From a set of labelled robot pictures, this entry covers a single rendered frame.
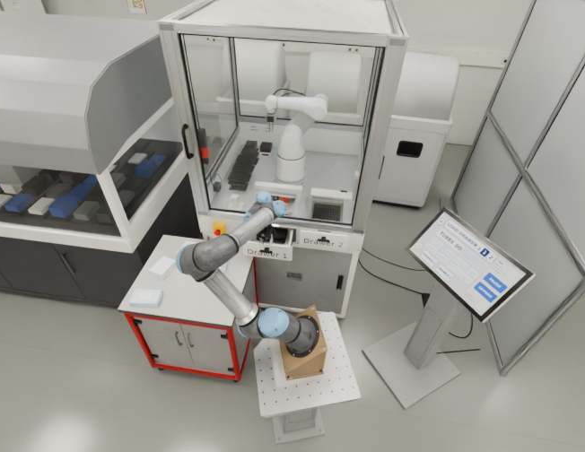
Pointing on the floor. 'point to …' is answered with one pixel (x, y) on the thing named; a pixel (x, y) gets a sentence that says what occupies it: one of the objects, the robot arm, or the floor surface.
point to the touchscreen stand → (418, 352)
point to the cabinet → (306, 279)
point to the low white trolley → (191, 317)
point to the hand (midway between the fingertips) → (266, 241)
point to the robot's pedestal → (304, 424)
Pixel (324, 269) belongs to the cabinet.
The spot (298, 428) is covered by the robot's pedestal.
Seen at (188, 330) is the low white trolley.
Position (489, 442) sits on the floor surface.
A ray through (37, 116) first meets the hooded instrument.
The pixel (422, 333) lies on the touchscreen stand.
